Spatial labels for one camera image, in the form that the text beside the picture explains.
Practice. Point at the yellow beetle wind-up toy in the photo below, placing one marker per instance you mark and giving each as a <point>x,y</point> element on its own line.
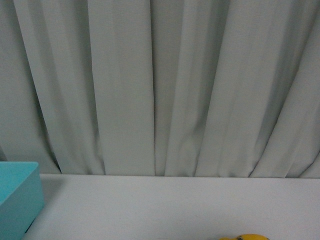
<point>250,236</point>

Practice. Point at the grey pleated curtain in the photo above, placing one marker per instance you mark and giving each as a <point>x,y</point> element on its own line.
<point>179,88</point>

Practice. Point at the turquoise storage box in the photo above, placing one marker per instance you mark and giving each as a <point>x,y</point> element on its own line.
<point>21,198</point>

